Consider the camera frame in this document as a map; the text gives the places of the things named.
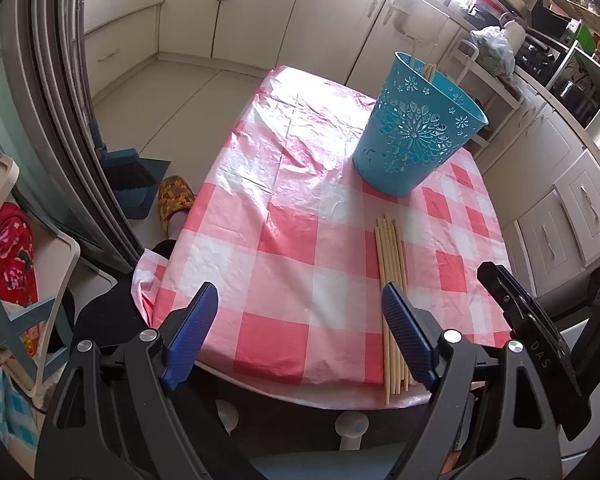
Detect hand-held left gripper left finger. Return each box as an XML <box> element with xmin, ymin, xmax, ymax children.
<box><xmin>35</xmin><ymin>281</ymin><xmax>263</xmax><ymax>480</ymax></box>

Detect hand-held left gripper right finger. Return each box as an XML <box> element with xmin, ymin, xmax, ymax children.
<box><xmin>382</xmin><ymin>281</ymin><xmax>566</xmax><ymax>480</ymax></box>

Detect row of wooden chopsticks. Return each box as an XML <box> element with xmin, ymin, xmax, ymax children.
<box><xmin>374</xmin><ymin>214</ymin><xmax>413</xmax><ymax>405</ymax></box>

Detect blue perforated plastic basket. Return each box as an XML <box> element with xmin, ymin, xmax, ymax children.
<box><xmin>352</xmin><ymin>51</ymin><xmax>490</xmax><ymax>197</ymax></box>

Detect white plastic table leg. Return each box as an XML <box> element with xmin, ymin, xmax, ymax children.
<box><xmin>335</xmin><ymin>412</ymin><xmax>368</xmax><ymax>453</ymax></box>
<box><xmin>215</xmin><ymin>400</ymin><xmax>241</xmax><ymax>433</ymax></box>

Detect red white checkered tablecloth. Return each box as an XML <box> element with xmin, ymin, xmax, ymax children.
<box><xmin>132</xmin><ymin>65</ymin><xmax>513</xmax><ymax>391</ymax></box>

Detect yellow patterned slipper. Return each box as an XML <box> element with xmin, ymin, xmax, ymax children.
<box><xmin>157</xmin><ymin>176</ymin><xmax>197</xmax><ymax>235</ymax></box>

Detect dark blue dustpan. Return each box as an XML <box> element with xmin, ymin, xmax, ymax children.
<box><xmin>100</xmin><ymin>147</ymin><xmax>172</xmax><ymax>220</ymax></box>

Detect red floral slipper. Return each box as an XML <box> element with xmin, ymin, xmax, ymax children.
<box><xmin>0</xmin><ymin>202</ymin><xmax>38</xmax><ymax>356</ymax></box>

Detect black cooking pot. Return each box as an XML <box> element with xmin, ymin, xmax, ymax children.
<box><xmin>550</xmin><ymin>77</ymin><xmax>600</xmax><ymax>126</ymax></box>

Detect blue checkered cloth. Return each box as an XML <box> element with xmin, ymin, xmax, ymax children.
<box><xmin>0</xmin><ymin>370</ymin><xmax>36</xmax><ymax>451</ymax></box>

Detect white kitchen cart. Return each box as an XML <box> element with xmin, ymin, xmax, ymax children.
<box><xmin>450</xmin><ymin>37</ymin><xmax>526</xmax><ymax>151</ymax></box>

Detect black toaster oven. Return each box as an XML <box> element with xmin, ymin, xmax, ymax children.
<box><xmin>515</xmin><ymin>35</ymin><xmax>571</xmax><ymax>88</ymax></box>

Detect green box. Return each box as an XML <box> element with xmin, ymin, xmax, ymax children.
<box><xmin>575</xmin><ymin>22</ymin><xmax>598</xmax><ymax>53</ymax></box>

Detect grey refrigerator door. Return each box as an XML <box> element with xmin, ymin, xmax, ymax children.
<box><xmin>0</xmin><ymin>0</ymin><xmax>146</xmax><ymax>276</ymax></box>

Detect plastic bag of greens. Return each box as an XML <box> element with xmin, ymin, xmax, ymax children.
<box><xmin>469</xmin><ymin>25</ymin><xmax>517</xmax><ymax>78</ymax></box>

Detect white kettle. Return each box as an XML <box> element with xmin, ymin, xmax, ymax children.
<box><xmin>500</xmin><ymin>19</ymin><xmax>527</xmax><ymax>51</ymax></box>

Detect white door-hung bag holder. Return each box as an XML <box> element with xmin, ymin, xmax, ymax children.
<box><xmin>387</xmin><ymin>0</ymin><xmax>451</xmax><ymax>43</ymax></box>

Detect cream kitchen base cabinets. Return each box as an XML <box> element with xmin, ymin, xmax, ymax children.
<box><xmin>80</xmin><ymin>0</ymin><xmax>600</xmax><ymax>301</ymax></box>

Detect white shelf rack blue frame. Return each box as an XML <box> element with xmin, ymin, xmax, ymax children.
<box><xmin>0</xmin><ymin>152</ymin><xmax>81</xmax><ymax>396</ymax></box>

